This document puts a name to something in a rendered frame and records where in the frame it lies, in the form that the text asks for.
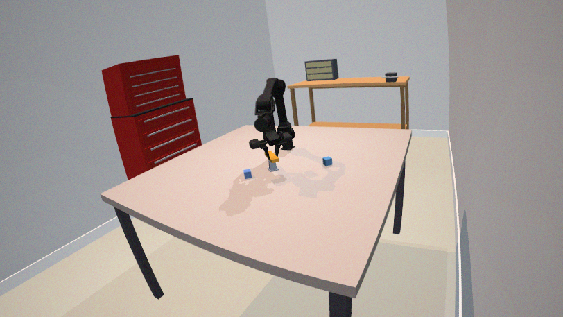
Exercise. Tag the orange bar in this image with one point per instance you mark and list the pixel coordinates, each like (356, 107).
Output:
(273, 157)

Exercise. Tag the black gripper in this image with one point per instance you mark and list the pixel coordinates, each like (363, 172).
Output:
(255, 143)

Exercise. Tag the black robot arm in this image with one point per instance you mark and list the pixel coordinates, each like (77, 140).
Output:
(265, 103)

